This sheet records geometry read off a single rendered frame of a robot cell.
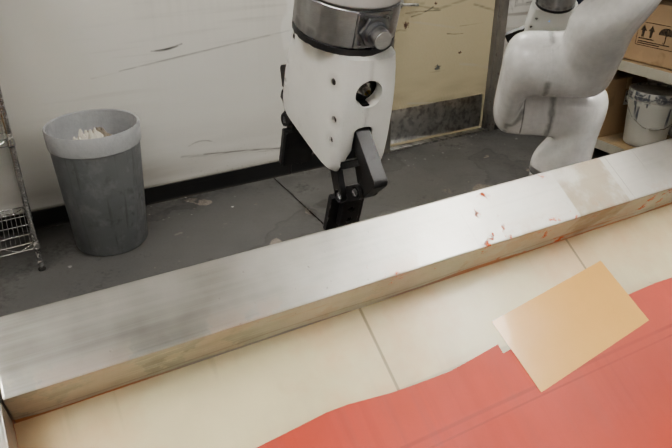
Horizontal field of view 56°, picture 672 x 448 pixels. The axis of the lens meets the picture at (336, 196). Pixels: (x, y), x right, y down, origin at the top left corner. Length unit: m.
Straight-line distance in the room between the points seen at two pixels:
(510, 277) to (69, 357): 0.26
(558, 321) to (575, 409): 0.05
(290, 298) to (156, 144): 3.51
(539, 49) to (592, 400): 0.62
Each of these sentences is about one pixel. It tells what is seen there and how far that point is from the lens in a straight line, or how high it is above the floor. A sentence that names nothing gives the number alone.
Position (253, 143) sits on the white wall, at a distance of 4.01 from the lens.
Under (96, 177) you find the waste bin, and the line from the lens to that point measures 3.24.
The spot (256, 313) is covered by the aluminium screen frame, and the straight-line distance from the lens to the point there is 0.32.
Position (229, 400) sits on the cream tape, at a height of 1.50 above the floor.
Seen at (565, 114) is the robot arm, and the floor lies 1.41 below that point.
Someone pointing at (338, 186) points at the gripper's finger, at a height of 1.52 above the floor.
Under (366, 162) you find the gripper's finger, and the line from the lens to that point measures 0.46.
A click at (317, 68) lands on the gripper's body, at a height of 1.61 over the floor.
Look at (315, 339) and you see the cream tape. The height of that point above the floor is 1.50.
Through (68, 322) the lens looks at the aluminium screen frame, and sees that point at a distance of 0.31.
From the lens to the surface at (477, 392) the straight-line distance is 0.38.
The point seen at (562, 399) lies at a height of 1.46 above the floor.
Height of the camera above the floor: 1.73
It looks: 26 degrees down
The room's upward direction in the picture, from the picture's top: straight up
